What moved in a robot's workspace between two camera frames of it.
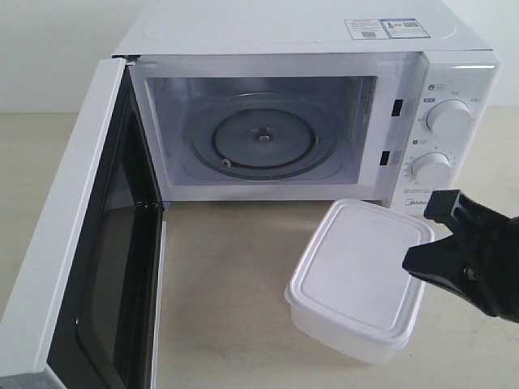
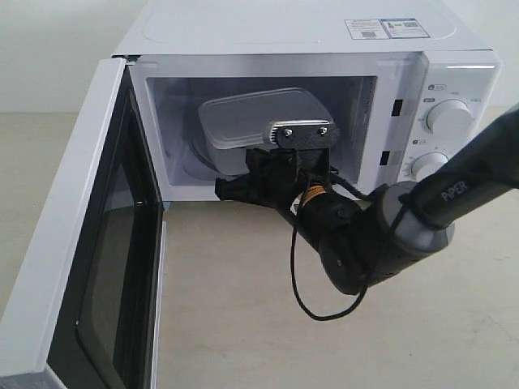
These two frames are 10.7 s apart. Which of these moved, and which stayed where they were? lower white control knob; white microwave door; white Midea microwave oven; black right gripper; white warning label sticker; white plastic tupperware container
Moved: black right gripper; white plastic tupperware container
Stayed: white Midea microwave oven; white warning label sticker; white microwave door; lower white control knob
